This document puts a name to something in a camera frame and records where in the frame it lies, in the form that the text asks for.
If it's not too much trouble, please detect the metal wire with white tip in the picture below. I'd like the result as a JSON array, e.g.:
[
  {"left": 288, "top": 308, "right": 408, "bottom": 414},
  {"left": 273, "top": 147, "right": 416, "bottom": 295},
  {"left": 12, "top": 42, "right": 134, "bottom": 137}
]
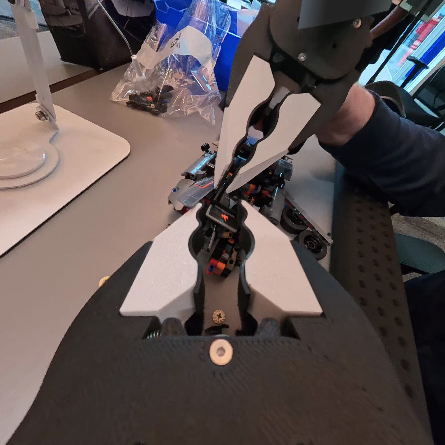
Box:
[{"left": 95, "top": 0, "right": 146, "bottom": 82}]

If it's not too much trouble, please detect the lego car chassis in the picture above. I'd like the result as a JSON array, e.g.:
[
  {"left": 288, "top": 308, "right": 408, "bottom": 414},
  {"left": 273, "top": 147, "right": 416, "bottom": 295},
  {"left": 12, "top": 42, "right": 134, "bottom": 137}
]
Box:
[{"left": 168, "top": 141, "right": 296, "bottom": 279}]

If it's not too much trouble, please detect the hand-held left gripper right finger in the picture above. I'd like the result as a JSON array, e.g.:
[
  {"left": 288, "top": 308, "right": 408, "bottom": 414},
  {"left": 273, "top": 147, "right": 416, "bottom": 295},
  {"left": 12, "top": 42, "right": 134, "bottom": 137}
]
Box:
[{"left": 239, "top": 201, "right": 323, "bottom": 328}]

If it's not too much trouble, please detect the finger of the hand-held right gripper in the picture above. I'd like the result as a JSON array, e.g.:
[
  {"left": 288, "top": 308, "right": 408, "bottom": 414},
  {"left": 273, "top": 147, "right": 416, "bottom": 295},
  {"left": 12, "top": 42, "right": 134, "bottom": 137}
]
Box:
[
  {"left": 214, "top": 56, "right": 277, "bottom": 191},
  {"left": 226, "top": 92, "right": 323, "bottom": 194}
]

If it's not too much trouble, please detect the person's leg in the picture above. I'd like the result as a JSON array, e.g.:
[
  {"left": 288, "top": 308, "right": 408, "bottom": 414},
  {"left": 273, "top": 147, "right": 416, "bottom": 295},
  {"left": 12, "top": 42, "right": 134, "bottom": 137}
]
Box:
[{"left": 403, "top": 271, "right": 445, "bottom": 445}]

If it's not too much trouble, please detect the black office chair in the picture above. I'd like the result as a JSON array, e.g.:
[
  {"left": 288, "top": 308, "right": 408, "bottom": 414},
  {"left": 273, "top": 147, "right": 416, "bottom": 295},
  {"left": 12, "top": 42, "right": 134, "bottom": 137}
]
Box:
[{"left": 365, "top": 80, "right": 445, "bottom": 131}]

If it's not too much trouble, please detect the white metal stand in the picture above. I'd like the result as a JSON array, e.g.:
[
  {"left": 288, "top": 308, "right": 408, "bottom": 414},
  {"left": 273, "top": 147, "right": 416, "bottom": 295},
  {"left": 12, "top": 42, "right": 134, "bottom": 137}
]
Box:
[{"left": 0, "top": 0, "right": 131, "bottom": 256}]

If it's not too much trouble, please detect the blue plastic bin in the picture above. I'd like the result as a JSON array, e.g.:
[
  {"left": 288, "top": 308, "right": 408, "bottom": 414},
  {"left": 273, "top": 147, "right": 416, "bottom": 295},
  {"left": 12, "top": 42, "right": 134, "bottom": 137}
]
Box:
[{"left": 155, "top": 0, "right": 259, "bottom": 92}]

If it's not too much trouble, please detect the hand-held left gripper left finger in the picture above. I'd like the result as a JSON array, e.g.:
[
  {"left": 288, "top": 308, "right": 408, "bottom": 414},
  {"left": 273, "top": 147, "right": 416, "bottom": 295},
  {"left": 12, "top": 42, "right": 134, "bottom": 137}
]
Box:
[{"left": 120, "top": 203, "right": 206, "bottom": 328}]

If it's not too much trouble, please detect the person's right hand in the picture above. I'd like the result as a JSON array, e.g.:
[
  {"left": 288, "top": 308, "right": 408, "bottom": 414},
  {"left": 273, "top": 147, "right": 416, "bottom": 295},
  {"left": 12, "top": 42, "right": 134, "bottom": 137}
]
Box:
[{"left": 318, "top": 83, "right": 377, "bottom": 146}]

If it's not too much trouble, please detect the grey chair seat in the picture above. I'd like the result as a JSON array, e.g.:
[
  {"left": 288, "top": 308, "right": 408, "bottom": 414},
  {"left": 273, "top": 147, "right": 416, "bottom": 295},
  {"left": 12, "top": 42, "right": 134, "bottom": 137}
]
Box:
[{"left": 394, "top": 233, "right": 445, "bottom": 277}]

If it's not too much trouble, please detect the black lego wheel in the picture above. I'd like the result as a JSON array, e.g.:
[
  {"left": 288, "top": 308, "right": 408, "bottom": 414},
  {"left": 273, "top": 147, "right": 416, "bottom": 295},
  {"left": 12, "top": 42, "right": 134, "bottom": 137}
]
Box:
[
  {"left": 298, "top": 229, "right": 328, "bottom": 261},
  {"left": 280, "top": 207, "right": 306, "bottom": 234}
]

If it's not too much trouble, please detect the plastic bag with lego pieces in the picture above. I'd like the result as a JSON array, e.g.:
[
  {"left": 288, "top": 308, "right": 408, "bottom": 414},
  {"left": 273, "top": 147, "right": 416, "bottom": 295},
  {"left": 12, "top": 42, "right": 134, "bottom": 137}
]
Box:
[{"left": 111, "top": 5, "right": 232, "bottom": 125}]

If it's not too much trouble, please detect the person's right forearm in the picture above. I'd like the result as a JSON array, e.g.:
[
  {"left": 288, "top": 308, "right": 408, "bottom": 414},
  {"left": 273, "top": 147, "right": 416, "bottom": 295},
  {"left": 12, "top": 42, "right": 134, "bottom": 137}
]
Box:
[{"left": 320, "top": 90, "right": 445, "bottom": 218}]

